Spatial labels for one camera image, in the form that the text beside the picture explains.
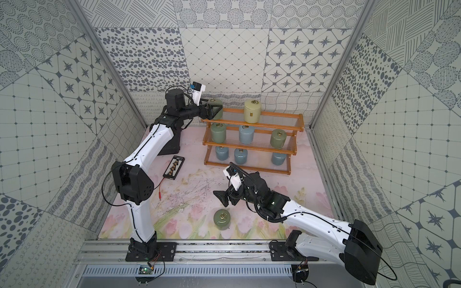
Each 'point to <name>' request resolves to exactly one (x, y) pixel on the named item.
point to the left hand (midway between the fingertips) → (223, 104)
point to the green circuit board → (145, 269)
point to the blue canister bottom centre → (241, 155)
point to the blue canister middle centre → (246, 134)
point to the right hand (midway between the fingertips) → (223, 186)
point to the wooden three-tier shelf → (253, 139)
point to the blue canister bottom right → (278, 159)
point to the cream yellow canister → (252, 111)
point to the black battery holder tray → (174, 167)
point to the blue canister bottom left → (222, 153)
